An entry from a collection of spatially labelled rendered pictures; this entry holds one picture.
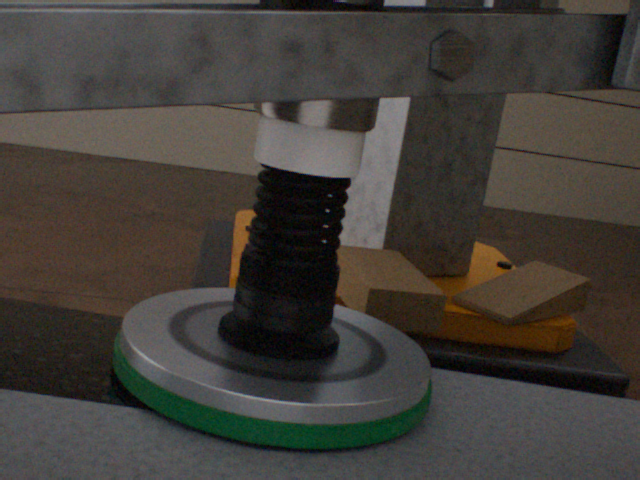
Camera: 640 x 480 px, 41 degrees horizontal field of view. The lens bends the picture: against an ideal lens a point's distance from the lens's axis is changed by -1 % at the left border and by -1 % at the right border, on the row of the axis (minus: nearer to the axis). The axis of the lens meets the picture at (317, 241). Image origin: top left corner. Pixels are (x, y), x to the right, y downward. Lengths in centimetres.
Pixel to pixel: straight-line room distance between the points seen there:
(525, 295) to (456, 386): 58
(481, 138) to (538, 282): 23
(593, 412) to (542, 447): 10
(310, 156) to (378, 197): 72
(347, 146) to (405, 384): 16
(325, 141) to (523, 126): 671
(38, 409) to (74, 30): 22
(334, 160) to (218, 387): 16
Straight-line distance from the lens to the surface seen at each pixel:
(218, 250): 143
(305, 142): 53
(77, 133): 665
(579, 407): 68
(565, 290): 126
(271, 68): 48
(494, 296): 122
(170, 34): 46
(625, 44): 60
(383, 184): 124
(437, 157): 127
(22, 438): 50
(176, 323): 60
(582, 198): 757
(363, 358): 58
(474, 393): 65
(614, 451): 62
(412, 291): 103
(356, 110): 53
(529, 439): 60
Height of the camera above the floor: 110
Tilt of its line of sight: 13 degrees down
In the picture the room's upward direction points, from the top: 10 degrees clockwise
